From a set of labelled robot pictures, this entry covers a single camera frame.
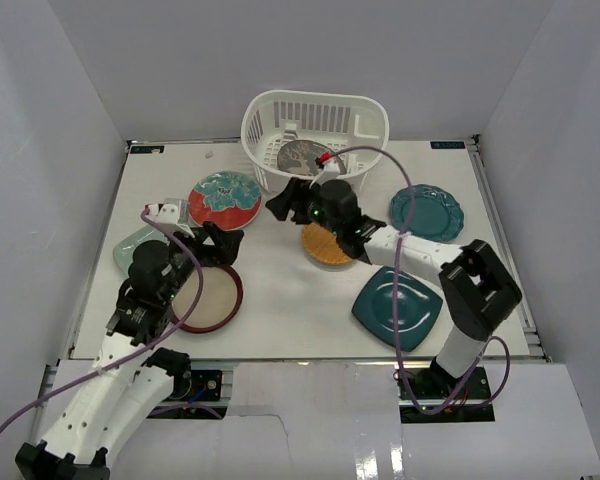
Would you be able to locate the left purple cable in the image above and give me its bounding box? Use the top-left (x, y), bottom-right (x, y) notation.
top-left (0, 207), bottom-right (206, 476)

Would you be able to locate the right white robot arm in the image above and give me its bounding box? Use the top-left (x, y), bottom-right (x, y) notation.
top-left (265, 178), bottom-right (522, 399)

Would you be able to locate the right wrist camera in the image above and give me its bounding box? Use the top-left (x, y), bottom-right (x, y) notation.
top-left (311, 152), bottom-right (347, 185)

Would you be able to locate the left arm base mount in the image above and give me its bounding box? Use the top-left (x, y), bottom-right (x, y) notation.
top-left (149, 370), bottom-right (227, 420)

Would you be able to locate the left blue table label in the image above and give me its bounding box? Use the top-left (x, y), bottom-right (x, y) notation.
top-left (129, 145), bottom-right (164, 154)

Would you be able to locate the right blue table label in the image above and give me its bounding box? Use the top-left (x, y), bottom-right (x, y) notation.
top-left (430, 141), bottom-right (466, 150)

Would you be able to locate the teal scalloped round plate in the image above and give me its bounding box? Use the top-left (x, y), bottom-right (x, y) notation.
top-left (388, 184), bottom-right (465, 243)

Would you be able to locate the red teal floral plate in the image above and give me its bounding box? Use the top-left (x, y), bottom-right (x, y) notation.
top-left (188, 171), bottom-right (262, 230)

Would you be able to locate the purple cable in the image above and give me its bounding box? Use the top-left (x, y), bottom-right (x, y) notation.
top-left (324, 145), bottom-right (512, 416)
top-left (0, 207), bottom-right (206, 476)

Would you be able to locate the dark teal square plate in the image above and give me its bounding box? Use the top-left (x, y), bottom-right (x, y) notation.
top-left (350, 265), bottom-right (444, 352)

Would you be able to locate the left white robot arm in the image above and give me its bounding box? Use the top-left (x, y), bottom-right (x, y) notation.
top-left (15, 221), bottom-right (244, 479)

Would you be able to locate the blue table label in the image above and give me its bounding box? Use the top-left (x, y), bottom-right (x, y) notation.
top-left (129, 145), bottom-right (164, 154)
top-left (430, 141), bottom-right (466, 150)

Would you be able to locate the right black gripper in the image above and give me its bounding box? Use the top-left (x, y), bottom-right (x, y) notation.
top-left (267, 177), bottom-right (343, 237)

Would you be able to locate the red rimmed cream plate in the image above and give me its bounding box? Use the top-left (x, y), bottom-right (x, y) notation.
top-left (172, 266), bottom-right (243, 334)

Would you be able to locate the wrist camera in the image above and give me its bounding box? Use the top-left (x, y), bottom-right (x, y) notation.
top-left (145, 199), bottom-right (192, 235)
top-left (311, 152), bottom-right (347, 185)

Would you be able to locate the grey deer pattern plate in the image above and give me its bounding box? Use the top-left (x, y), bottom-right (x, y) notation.
top-left (276, 140), bottom-right (329, 177)

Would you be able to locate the white plastic dish bin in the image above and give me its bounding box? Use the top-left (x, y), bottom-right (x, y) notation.
top-left (241, 89), bottom-right (390, 194)

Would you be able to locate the pale green rectangular plate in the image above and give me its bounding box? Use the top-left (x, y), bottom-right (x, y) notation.
top-left (112, 225), bottom-right (164, 276)

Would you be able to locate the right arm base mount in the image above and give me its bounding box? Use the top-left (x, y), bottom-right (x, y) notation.
top-left (393, 367), bottom-right (496, 425)

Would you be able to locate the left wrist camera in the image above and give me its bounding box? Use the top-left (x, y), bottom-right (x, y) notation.
top-left (145, 199), bottom-right (192, 235)

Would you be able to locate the woven bamboo round plate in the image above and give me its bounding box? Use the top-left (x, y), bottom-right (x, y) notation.
top-left (301, 224), bottom-right (354, 270)

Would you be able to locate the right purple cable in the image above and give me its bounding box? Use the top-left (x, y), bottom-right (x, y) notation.
top-left (324, 145), bottom-right (512, 416)

